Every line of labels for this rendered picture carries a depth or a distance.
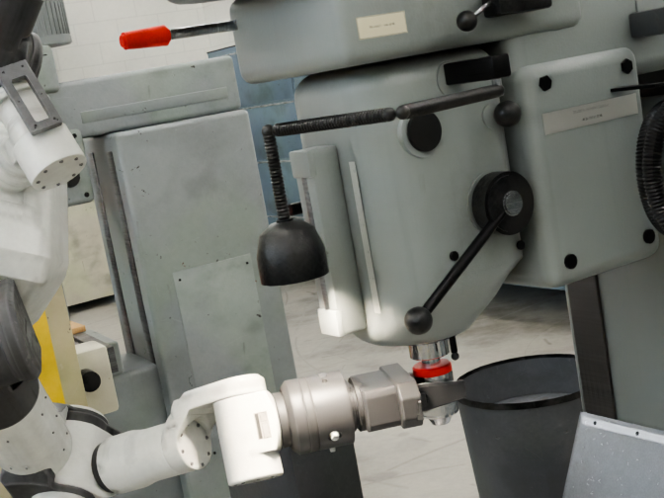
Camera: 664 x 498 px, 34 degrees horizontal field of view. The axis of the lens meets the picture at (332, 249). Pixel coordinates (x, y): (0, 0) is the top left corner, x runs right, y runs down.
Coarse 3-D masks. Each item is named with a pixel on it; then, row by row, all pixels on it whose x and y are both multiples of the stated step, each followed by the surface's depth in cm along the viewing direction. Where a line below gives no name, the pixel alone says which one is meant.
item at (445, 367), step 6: (444, 360) 131; (414, 366) 131; (420, 366) 130; (432, 366) 129; (438, 366) 129; (444, 366) 129; (450, 366) 130; (414, 372) 130; (420, 372) 129; (426, 372) 128; (432, 372) 128; (438, 372) 128; (444, 372) 129
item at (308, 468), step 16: (288, 448) 166; (336, 448) 171; (352, 448) 173; (288, 464) 167; (304, 464) 167; (320, 464) 169; (336, 464) 171; (352, 464) 173; (272, 480) 172; (288, 480) 168; (304, 480) 167; (320, 480) 169; (336, 480) 171; (352, 480) 173; (240, 496) 182; (256, 496) 178; (272, 496) 173; (288, 496) 169; (304, 496) 167; (320, 496) 169; (336, 496) 171; (352, 496) 173
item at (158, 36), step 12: (216, 24) 124; (228, 24) 125; (120, 36) 119; (132, 36) 119; (144, 36) 119; (156, 36) 120; (168, 36) 121; (180, 36) 122; (192, 36) 123; (132, 48) 120
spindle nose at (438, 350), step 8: (432, 344) 128; (440, 344) 128; (448, 344) 130; (416, 352) 128; (424, 352) 128; (432, 352) 128; (440, 352) 128; (448, 352) 129; (416, 360) 129; (424, 360) 128
